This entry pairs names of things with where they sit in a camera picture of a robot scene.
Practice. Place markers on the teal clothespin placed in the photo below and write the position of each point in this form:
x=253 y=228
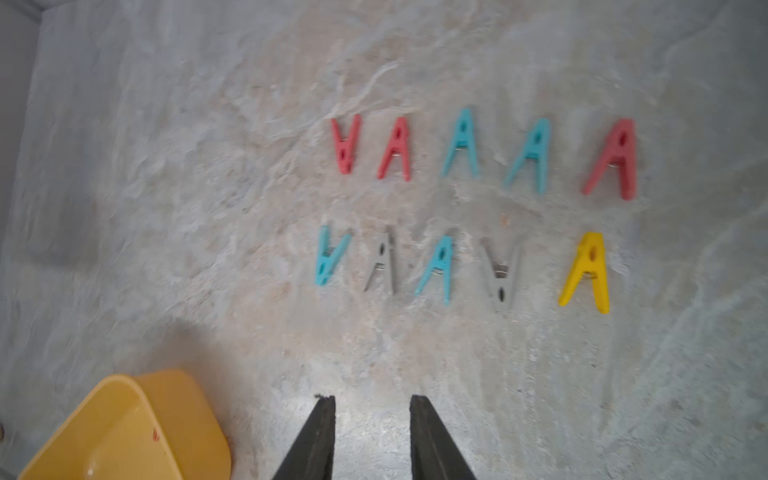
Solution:
x=463 y=139
x=536 y=149

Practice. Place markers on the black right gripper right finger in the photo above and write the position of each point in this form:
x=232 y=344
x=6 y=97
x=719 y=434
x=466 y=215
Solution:
x=434 y=454

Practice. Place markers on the grey clothespin tray top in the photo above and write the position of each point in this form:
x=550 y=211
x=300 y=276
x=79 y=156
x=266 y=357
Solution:
x=383 y=260

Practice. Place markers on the teal clothespin tray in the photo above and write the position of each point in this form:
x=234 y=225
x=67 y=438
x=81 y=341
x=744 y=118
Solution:
x=440 y=262
x=327 y=257

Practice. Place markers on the yellow plastic storage tray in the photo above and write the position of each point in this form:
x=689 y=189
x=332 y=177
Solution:
x=152 y=426

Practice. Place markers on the teal clothespin tray top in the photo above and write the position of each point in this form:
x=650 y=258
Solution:
x=327 y=257

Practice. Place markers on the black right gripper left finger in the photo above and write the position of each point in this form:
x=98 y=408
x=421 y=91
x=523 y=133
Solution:
x=311 y=455

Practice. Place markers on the grey clothespin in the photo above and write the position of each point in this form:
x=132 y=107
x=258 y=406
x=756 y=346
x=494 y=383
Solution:
x=500 y=278

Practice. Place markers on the yellow clothespin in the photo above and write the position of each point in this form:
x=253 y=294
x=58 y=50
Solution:
x=590 y=262

